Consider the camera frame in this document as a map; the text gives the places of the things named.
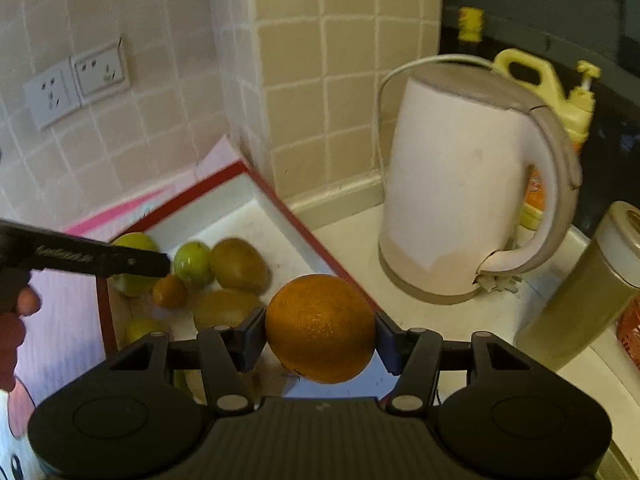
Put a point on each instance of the red plastic basket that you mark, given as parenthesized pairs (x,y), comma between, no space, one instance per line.
(631,330)

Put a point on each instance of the green apple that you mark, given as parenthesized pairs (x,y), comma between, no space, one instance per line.
(192,261)
(142,331)

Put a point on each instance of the yellow oil jug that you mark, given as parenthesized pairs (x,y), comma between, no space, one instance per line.
(540,80)

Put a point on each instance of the green canister with lid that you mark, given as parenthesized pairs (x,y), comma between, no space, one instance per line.
(580,300)

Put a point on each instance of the white wall socket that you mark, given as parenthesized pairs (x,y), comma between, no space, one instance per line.
(52,95)
(100,71)

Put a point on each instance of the small tangerine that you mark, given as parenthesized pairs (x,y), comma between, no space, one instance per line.
(169,291)

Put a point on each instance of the plain brown kiwi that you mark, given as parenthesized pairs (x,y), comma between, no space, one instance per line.
(225,310)

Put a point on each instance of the dark bottle with yellow cap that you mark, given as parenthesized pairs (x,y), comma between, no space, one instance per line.
(470,25)

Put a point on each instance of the large yellow-green citrus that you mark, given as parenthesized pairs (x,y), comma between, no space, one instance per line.
(135,242)

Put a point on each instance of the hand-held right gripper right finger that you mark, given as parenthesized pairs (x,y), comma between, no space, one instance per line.
(387,345)

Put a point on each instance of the brown kiwi with sticker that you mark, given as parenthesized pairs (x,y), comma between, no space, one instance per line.
(239,265)

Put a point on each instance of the printed pink blanket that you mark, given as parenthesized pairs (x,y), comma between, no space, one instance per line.
(60,320)

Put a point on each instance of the white electric kettle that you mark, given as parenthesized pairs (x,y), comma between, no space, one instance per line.
(440,185)

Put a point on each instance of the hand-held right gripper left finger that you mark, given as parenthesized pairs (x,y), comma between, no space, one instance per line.
(254,337)

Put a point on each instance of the person's left hand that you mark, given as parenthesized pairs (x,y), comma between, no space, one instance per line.
(12,345)

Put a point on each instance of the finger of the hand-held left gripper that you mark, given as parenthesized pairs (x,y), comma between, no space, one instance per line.
(75,255)

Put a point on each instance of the red box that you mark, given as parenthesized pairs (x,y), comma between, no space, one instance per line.
(250,220)

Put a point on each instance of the large orange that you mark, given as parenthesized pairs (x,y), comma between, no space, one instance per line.
(320,327)

